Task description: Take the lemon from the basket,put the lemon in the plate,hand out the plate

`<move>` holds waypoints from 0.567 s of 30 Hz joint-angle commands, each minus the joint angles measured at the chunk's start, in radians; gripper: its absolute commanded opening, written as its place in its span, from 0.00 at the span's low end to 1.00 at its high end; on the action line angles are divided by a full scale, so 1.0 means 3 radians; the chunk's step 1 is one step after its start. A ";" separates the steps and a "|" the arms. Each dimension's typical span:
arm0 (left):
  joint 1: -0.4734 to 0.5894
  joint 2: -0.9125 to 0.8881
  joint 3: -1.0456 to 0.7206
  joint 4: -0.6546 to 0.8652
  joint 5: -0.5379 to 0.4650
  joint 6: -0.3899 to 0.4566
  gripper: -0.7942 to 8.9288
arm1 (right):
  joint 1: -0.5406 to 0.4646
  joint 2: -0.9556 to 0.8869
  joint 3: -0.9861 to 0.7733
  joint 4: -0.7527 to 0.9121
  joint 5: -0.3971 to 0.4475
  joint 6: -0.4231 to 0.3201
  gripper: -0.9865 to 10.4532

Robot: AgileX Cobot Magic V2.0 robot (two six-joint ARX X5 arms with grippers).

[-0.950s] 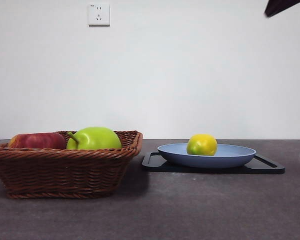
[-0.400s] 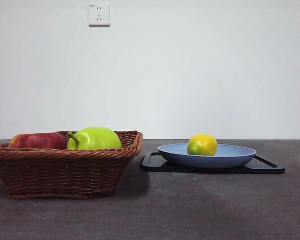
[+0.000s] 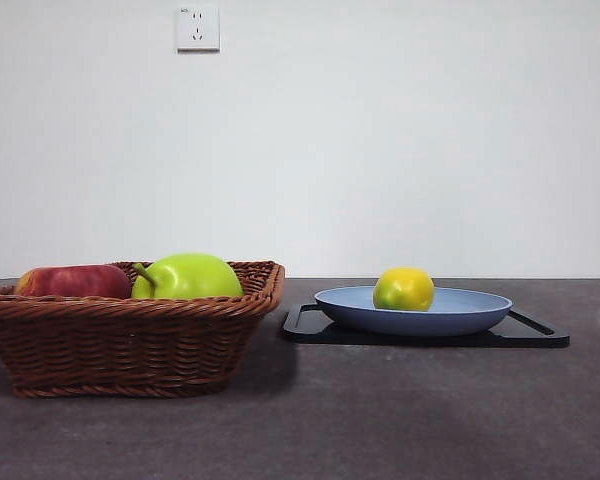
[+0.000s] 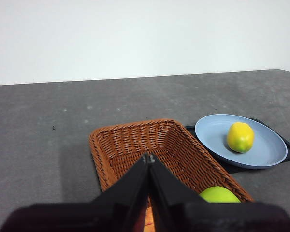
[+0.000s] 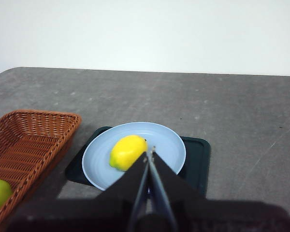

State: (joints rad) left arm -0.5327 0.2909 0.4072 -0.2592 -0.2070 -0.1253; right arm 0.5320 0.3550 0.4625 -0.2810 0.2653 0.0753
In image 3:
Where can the yellow lemon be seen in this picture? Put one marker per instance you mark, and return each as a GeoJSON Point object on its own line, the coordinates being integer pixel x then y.
{"type": "Point", "coordinates": [405, 290]}

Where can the blue round plate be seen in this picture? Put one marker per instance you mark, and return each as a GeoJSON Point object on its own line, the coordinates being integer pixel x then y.
{"type": "Point", "coordinates": [410, 322]}

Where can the brown wicker basket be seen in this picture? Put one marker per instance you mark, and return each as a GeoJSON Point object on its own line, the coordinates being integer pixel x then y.
{"type": "Point", "coordinates": [130, 345]}

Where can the black flat tray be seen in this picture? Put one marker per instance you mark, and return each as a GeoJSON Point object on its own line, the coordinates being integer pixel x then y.
{"type": "Point", "coordinates": [300, 335]}

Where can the green apple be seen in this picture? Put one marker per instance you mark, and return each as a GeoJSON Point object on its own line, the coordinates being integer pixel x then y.
{"type": "Point", "coordinates": [195, 277]}

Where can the red apple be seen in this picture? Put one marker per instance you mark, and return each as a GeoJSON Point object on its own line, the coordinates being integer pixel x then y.
{"type": "Point", "coordinates": [75, 282]}

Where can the white wall socket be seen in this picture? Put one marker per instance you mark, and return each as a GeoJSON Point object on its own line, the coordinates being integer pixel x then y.
{"type": "Point", "coordinates": [198, 30]}

